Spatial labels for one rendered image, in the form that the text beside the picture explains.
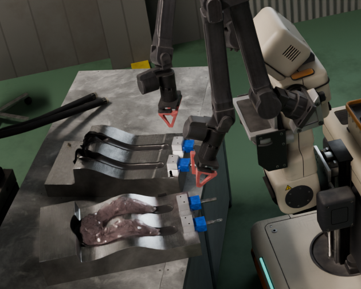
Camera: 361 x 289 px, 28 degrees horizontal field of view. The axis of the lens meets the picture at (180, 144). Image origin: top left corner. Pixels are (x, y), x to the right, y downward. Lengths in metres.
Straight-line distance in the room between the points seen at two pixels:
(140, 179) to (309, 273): 0.83
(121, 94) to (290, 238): 0.95
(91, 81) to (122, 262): 1.22
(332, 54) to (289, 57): 2.58
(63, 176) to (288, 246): 1.00
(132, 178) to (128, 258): 0.36
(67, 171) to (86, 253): 0.46
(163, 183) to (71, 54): 2.70
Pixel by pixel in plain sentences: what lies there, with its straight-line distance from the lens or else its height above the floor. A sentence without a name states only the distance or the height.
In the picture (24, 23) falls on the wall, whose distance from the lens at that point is 4.99.
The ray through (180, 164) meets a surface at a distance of 2.51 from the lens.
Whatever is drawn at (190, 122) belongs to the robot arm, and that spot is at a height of 1.22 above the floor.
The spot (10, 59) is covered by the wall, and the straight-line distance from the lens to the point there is 5.11.
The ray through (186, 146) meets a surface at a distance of 2.59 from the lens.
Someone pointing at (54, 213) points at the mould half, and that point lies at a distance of 2.43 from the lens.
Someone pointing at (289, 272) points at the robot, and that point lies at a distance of 2.95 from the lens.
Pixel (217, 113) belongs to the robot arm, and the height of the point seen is 1.25.
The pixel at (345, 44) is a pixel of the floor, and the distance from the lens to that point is 4.95.
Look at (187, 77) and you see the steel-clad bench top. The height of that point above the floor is 0.80.
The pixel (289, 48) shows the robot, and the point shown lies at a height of 1.33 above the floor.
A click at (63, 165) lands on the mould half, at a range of 2.71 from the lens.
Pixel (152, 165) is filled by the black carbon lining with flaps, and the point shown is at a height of 0.88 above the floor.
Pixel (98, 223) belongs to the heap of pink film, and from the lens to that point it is 2.37.
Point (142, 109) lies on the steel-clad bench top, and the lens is 3.02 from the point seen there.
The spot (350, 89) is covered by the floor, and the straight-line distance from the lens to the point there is 4.48.
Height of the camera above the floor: 2.45
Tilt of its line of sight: 36 degrees down
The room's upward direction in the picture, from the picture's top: 10 degrees counter-clockwise
